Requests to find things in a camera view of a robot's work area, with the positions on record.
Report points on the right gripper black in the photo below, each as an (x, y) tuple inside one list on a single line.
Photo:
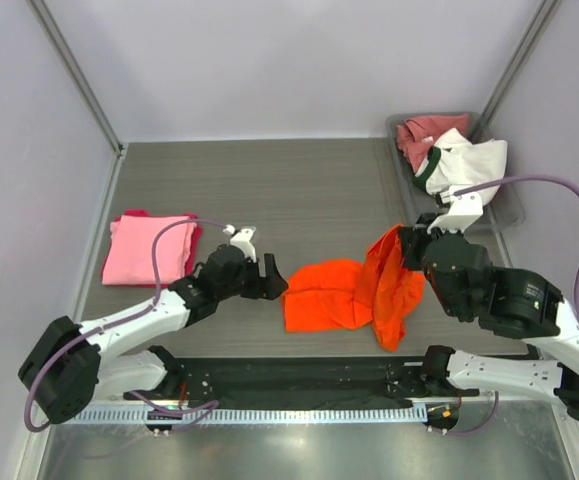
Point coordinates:
[(413, 239)]

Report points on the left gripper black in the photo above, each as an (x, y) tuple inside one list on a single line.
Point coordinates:
[(273, 283)]

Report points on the orange t shirt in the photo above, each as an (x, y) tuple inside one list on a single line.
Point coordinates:
[(347, 295)]

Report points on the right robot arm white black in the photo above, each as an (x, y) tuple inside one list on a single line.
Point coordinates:
[(511, 303)]

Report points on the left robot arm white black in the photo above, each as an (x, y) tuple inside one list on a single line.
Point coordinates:
[(74, 363)]

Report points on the white t shirt green collar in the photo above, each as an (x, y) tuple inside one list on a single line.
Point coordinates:
[(454, 161)]

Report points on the folded magenta t shirt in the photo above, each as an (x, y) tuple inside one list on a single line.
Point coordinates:
[(196, 235)]

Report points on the dusty red t shirt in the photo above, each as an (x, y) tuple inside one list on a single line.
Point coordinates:
[(416, 135)]

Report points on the folded light pink t shirt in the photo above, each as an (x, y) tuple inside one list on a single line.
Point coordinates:
[(144, 250)]

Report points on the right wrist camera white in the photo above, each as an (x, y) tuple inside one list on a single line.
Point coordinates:
[(463, 210)]

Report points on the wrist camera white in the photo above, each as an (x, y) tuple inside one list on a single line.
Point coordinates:
[(463, 210), (243, 239)]

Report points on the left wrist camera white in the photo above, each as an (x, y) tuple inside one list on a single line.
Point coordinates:
[(243, 239)]

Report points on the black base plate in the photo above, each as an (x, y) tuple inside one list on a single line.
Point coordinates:
[(309, 384)]

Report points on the slotted cable duct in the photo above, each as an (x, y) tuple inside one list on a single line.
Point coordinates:
[(139, 414)]

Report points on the right aluminium corner post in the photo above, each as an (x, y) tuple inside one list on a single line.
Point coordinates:
[(529, 40)]

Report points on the aluminium corner post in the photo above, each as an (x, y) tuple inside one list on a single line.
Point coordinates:
[(529, 40), (60, 44)]

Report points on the left aluminium corner post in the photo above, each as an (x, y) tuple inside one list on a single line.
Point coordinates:
[(60, 44)]

